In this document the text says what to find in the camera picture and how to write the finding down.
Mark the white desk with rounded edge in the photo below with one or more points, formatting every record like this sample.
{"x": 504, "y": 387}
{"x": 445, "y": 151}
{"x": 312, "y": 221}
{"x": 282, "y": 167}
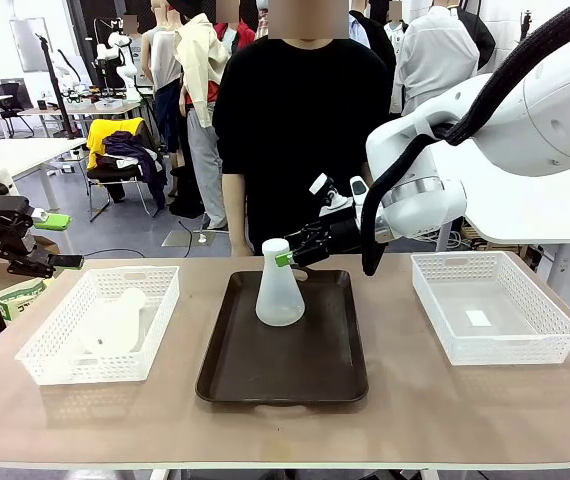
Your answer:
{"x": 515, "y": 210}

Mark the yellow garment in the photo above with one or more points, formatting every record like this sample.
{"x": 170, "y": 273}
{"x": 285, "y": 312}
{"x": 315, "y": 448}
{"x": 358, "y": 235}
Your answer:
{"x": 102, "y": 135}

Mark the grey mannequin floor plate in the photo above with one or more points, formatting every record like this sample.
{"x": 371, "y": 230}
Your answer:
{"x": 187, "y": 239}

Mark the mannequin with cream jacket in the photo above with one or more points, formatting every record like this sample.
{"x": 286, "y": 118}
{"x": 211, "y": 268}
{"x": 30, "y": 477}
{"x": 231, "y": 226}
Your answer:
{"x": 200, "y": 60}

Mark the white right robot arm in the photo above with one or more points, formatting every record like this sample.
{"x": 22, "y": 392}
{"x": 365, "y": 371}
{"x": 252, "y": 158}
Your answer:
{"x": 540, "y": 125}

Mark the dark purple garment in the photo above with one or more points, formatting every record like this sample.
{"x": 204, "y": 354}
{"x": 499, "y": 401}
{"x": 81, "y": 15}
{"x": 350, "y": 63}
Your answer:
{"x": 135, "y": 150}

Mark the figure in white shirt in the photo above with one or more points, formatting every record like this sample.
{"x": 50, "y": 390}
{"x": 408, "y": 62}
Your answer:
{"x": 435, "y": 55}

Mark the dark brown plastic tray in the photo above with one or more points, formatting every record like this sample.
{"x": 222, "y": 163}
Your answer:
{"x": 290, "y": 360}

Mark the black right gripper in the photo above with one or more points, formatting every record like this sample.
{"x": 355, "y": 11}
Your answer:
{"x": 345, "y": 235}

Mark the person right forearm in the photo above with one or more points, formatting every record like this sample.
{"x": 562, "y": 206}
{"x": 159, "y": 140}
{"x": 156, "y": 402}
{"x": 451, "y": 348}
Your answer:
{"x": 237, "y": 215}

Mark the black chair with clothes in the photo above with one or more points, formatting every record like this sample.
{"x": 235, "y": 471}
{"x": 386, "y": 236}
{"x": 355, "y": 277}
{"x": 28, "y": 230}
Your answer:
{"x": 115, "y": 182}

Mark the black office chair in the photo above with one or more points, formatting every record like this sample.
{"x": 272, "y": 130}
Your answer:
{"x": 7, "y": 107}

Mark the mannequin with white tank top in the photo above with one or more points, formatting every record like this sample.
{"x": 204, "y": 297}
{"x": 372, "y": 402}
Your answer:
{"x": 162, "y": 55}

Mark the person torso black t-shirt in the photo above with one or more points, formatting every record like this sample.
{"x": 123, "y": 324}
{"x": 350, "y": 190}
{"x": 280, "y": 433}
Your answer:
{"x": 300, "y": 125}

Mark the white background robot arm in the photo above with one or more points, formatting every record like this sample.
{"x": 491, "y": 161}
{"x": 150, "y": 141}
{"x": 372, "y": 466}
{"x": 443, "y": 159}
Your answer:
{"x": 115, "y": 50}

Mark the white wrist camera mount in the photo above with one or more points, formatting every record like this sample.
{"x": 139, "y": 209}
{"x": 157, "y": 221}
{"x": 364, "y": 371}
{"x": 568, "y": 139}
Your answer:
{"x": 337, "y": 200}

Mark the translucent white conical flask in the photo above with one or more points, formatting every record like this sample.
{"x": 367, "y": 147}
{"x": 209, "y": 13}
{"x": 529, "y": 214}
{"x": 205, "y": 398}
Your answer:
{"x": 280, "y": 300}
{"x": 115, "y": 325}

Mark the white paper label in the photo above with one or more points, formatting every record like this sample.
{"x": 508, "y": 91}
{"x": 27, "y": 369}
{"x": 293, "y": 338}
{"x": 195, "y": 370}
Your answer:
{"x": 478, "y": 318}

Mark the black tripod stand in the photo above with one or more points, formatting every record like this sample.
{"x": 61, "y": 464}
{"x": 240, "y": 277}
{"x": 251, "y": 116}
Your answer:
{"x": 57, "y": 85}

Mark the white perforated basket with label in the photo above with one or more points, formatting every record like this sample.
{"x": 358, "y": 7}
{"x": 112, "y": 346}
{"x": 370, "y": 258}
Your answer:
{"x": 435, "y": 300}

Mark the white perforated plastic basket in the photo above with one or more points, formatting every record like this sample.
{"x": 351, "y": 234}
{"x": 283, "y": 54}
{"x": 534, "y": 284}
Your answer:
{"x": 162, "y": 300}

